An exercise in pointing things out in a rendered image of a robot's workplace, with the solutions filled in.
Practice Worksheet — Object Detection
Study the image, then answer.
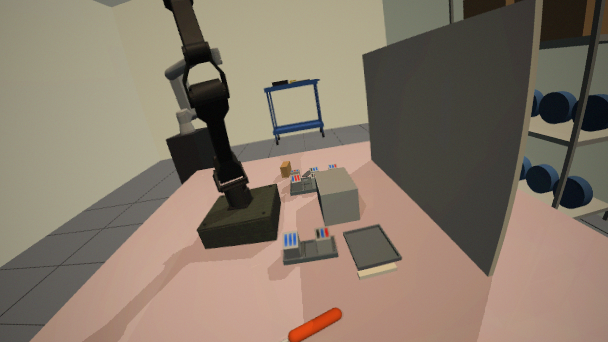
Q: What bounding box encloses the cream flat bar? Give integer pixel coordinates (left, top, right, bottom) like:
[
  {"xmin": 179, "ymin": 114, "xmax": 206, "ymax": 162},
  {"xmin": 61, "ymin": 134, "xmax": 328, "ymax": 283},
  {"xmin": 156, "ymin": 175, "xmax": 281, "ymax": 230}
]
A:
[{"xmin": 357, "ymin": 262, "xmax": 398, "ymax": 280}]

